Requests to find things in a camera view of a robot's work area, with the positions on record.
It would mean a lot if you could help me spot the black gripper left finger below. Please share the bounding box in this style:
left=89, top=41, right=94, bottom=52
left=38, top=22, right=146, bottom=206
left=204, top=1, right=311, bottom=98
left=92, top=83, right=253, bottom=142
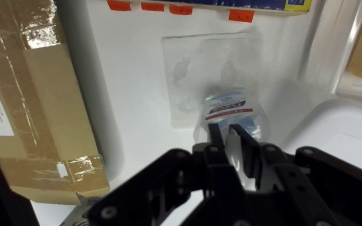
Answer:
left=191, top=121, right=233, bottom=198

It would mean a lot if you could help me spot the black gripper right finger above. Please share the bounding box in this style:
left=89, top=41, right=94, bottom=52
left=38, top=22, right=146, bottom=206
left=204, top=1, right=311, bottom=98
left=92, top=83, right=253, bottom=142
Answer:
left=229, top=123, right=299, bottom=193

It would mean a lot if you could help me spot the small white bottle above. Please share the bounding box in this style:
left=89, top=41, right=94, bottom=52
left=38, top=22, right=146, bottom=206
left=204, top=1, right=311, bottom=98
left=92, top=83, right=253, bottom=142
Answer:
left=194, top=85, right=273, bottom=144

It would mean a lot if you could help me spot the blue artificial intelligence book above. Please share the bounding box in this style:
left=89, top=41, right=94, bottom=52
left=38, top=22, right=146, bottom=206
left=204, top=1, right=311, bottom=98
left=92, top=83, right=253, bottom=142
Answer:
left=104, top=0, right=317, bottom=24

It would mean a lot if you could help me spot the brown cardboard box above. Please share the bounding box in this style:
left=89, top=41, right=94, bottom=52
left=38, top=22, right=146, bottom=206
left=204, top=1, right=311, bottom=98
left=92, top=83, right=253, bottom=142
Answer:
left=0, top=0, right=112, bottom=206

